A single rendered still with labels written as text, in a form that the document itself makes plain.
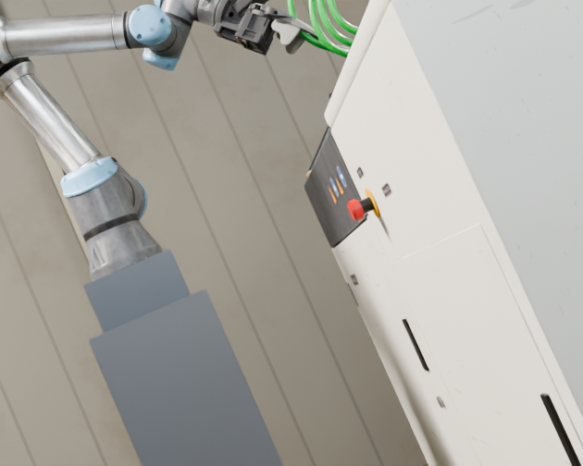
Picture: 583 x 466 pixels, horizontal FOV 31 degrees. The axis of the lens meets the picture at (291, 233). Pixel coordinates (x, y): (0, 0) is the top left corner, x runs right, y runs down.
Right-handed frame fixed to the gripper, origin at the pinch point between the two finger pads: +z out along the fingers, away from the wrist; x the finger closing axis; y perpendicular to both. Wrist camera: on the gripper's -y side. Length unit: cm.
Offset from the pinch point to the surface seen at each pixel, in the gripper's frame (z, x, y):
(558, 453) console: 74, 71, 61
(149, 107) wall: -96, -142, 1
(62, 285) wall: -97, -139, 72
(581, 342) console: 72, 87, 50
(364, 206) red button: 33, 37, 36
